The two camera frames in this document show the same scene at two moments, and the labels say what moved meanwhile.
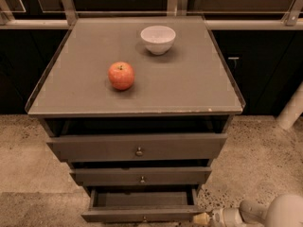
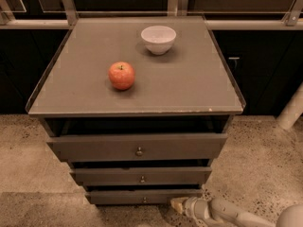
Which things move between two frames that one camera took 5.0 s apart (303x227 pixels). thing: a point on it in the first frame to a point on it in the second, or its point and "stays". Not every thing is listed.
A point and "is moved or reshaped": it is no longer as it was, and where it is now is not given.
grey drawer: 142,204 is moved or reshaped
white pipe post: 293,109 stays
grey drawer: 138,147 stays
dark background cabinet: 266,66 stays
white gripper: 224,218 to 193,207
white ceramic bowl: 158,39 stays
